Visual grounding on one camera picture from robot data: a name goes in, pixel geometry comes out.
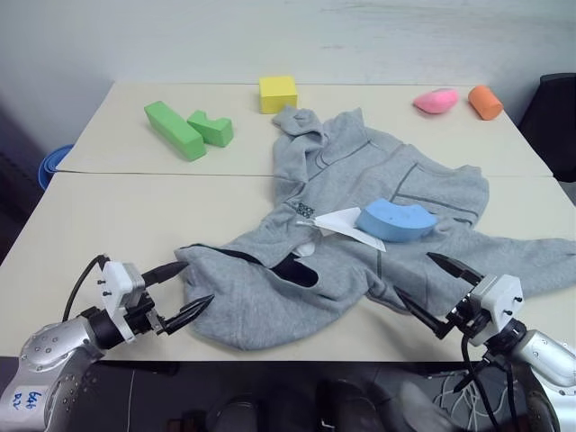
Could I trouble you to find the black chair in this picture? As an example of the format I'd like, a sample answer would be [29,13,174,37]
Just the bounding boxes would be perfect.
[517,73,576,184]

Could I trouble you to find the blue foam block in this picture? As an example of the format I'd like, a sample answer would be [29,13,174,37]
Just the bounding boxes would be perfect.
[355,197,438,244]

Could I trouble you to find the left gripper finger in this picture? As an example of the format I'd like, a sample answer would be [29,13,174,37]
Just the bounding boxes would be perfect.
[142,261,188,287]
[157,294,216,337]

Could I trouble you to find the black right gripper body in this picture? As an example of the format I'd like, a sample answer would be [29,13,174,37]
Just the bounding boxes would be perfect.
[443,294,490,346]

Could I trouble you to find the orange foam cylinder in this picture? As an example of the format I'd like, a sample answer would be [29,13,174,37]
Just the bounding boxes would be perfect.
[467,84,504,122]

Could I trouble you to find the white paper tag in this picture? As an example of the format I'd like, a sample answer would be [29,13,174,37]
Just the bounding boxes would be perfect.
[312,207,388,253]

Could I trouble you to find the long green foam block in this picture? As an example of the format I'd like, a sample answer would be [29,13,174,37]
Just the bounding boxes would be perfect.
[143,101,207,162]

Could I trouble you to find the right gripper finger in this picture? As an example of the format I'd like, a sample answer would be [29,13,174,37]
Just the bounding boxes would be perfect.
[426,252,485,287]
[394,286,452,340]

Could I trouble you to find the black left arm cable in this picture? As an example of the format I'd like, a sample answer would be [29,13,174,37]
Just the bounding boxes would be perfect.
[61,254,112,323]

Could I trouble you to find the pink foam piece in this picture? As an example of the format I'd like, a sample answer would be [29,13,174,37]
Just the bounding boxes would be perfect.
[412,87,460,114]

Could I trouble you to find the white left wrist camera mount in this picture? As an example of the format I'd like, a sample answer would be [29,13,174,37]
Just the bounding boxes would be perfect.
[97,260,148,346]

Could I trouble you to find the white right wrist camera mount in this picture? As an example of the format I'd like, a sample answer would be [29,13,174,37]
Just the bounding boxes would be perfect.
[467,274,526,347]

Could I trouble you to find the white floor cables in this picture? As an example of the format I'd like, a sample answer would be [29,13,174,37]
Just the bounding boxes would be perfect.
[430,372,492,432]

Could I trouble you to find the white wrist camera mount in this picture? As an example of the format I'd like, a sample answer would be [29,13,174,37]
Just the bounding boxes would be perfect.
[467,274,526,347]
[97,260,148,346]

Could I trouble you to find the yellow foam cube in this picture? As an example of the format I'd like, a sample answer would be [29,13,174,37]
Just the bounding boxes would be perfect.
[258,75,299,115]

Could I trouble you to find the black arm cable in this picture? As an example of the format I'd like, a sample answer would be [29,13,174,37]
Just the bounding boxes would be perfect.
[61,254,112,323]
[454,335,514,432]

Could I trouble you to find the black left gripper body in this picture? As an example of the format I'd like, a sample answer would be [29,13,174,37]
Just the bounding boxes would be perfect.
[121,290,164,337]

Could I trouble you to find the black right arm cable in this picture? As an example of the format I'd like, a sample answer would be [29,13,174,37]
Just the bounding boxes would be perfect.
[454,335,514,432]

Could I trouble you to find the grey zip jacket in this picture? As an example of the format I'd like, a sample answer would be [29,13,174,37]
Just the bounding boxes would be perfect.
[174,106,576,352]

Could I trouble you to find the notched green foam block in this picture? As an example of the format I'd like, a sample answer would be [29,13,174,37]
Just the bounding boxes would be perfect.
[186,110,235,148]

